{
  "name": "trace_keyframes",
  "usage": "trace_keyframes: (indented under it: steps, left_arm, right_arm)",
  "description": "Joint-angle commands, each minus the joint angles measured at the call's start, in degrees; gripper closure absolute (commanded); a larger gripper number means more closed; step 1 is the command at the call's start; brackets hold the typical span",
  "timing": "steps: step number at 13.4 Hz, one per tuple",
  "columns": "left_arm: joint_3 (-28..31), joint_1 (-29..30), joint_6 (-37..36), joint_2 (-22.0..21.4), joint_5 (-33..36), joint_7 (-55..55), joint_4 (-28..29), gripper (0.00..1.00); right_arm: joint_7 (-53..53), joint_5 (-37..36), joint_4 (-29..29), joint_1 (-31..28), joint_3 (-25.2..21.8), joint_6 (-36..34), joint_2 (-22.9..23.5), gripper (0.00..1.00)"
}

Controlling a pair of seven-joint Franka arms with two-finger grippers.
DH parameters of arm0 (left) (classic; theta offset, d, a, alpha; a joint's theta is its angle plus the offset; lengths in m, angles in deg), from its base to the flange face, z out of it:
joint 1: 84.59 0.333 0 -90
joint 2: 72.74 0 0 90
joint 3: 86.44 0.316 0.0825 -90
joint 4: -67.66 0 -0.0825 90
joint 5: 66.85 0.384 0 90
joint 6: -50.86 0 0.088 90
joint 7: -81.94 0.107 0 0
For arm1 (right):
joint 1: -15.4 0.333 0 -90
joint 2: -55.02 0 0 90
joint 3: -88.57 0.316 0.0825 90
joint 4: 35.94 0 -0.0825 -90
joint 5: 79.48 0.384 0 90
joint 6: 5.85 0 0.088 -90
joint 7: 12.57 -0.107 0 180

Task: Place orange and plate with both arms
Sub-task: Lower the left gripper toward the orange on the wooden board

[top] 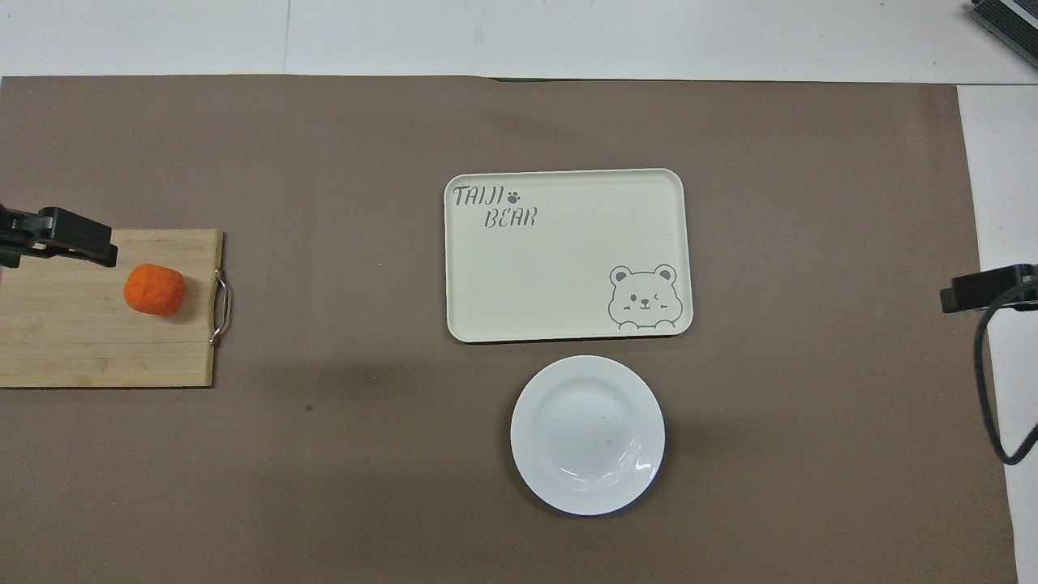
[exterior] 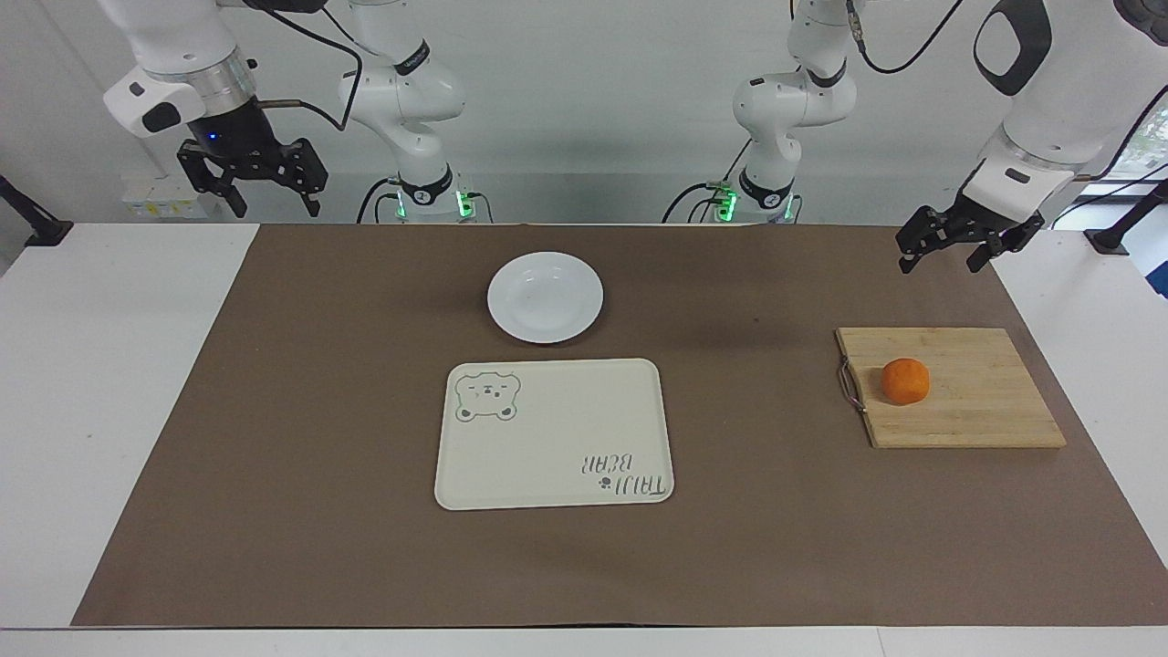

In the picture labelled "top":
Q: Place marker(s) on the white round plate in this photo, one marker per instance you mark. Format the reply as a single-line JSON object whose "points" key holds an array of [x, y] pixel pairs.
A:
{"points": [[587, 435]]}

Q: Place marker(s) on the orange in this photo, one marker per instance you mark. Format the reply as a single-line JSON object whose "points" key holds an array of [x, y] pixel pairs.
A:
{"points": [[154, 289]]}

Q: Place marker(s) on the cream tray with bear print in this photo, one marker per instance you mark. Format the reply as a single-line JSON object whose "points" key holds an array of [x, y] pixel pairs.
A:
{"points": [[559, 268]]}

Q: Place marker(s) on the dark striped object corner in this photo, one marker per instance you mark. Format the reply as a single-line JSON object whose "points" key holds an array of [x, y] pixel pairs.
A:
{"points": [[1010, 18]]}

